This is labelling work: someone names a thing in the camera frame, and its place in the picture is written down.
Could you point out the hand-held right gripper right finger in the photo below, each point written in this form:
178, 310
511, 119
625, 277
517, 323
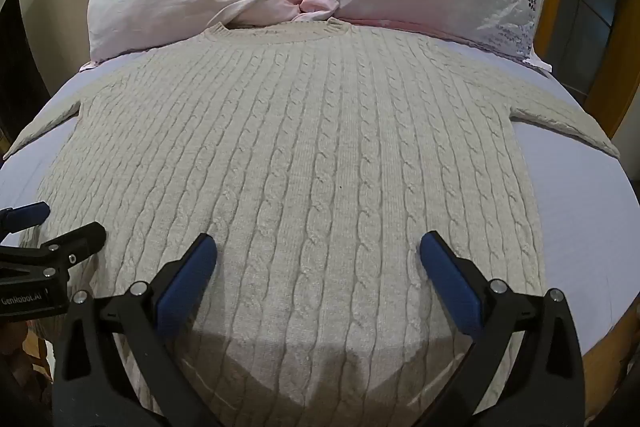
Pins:
450, 279

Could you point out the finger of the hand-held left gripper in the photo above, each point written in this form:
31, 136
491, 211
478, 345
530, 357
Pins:
60, 249
30, 213

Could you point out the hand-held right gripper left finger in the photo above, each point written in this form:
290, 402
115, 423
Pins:
187, 274

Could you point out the lavender bed sheet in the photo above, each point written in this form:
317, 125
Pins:
575, 217

